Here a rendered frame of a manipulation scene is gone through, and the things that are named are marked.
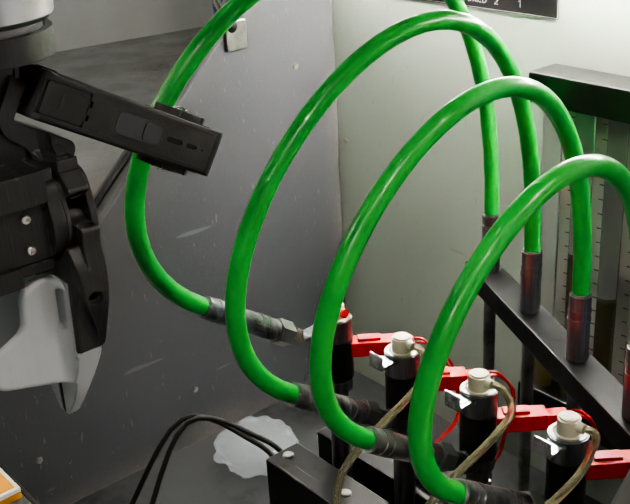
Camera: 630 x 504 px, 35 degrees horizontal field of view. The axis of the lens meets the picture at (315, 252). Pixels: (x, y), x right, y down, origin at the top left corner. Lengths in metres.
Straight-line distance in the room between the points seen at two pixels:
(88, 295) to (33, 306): 0.03
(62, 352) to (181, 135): 0.13
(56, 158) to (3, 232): 0.04
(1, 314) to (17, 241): 0.07
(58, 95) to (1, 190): 0.05
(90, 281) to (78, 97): 0.09
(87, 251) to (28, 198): 0.04
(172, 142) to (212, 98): 0.58
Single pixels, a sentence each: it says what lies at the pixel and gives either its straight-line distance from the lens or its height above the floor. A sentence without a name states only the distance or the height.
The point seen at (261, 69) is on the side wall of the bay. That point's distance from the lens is 1.15.
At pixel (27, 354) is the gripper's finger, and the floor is 1.28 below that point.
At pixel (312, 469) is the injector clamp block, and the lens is 0.93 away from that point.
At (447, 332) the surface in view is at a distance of 0.57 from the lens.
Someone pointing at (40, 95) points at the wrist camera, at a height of 1.41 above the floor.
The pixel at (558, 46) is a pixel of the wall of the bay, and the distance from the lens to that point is 0.99.
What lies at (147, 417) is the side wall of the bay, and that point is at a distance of 1.19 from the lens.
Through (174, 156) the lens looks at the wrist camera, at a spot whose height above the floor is 1.36.
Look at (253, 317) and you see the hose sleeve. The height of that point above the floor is 1.16.
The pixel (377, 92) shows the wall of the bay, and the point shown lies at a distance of 1.17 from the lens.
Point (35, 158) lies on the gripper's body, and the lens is 0.51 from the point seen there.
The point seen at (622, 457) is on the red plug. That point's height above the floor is 1.10.
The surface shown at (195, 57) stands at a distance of 0.71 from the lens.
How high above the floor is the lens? 1.53
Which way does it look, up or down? 24 degrees down
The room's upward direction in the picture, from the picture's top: 3 degrees counter-clockwise
